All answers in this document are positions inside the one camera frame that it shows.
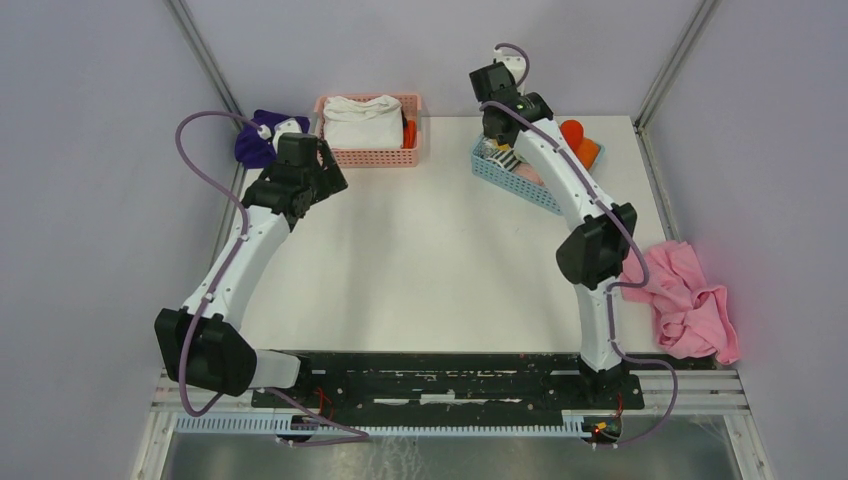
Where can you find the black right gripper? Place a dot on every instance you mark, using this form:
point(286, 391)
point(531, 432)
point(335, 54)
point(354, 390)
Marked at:
point(519, 94)

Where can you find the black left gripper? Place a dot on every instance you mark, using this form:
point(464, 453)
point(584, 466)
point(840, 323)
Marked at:
point(331, 179)

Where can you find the purple cloth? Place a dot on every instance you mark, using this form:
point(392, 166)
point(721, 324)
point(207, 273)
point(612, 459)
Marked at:
point(255, 153)

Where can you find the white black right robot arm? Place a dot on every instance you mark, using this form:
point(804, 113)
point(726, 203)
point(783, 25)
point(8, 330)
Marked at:
point(600, 230)

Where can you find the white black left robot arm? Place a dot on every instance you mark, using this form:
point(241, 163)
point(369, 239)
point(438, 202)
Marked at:
point(201, 343)

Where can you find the grey white rolled towel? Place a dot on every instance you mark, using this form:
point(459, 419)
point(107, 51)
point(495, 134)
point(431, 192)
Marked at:
point(488, 148)

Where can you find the green white striped rolled towel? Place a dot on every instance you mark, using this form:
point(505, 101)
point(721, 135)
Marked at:
point(506, 160)

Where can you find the folded white towel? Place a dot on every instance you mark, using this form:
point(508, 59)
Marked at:
point(372, 124)

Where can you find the pink perforated plastic basket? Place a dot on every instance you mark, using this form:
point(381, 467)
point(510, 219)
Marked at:
point(411, 109)

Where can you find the pink rolled towel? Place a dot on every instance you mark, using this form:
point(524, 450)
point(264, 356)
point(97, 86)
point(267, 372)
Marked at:
point(527, 172)

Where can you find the red-orange rolled towel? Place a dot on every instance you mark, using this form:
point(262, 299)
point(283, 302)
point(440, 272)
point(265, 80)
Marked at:
point(573, 132)

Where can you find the orange towel in pink basket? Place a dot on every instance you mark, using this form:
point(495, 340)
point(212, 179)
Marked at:
point(409, 134)

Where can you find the blue perforated plastic basket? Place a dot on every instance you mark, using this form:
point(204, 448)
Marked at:
point(535, 194)

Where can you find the orange and peach rolled towel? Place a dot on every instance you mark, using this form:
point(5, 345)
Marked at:
point(587, 153)

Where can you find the crumpled pink cloth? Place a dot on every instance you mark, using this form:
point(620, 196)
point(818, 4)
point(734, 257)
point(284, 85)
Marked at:
point(690, 315)

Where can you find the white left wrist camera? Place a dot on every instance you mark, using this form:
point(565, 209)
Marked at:
point(272, 135)

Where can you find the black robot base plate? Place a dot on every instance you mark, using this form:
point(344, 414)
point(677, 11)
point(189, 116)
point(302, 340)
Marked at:
point(458, 390)

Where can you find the white slotted cable duct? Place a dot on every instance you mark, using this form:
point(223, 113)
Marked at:
point(284, 424)

